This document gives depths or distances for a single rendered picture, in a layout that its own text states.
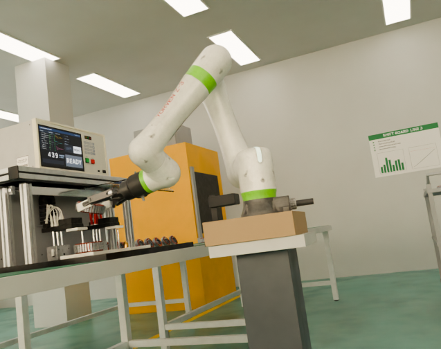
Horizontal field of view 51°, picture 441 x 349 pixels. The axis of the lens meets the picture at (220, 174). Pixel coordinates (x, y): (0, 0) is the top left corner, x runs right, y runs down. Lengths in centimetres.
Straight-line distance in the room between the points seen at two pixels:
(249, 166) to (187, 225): 391
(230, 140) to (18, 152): 83
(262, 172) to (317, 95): 551
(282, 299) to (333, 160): 539
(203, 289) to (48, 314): 188
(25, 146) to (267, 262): 103
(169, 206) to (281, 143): 227
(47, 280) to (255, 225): 64
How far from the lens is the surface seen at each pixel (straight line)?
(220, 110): 183
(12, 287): 121
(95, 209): 182
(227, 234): 153
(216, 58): 170
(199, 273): 547
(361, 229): 680
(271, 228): 149
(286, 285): 158
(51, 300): 604
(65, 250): 192
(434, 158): 681
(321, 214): 687
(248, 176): 162
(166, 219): 562
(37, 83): 638
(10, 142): 201
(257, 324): 162
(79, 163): 207
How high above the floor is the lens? 77
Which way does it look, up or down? 8 degrees up
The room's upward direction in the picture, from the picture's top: 8 degrees counter-clockwise
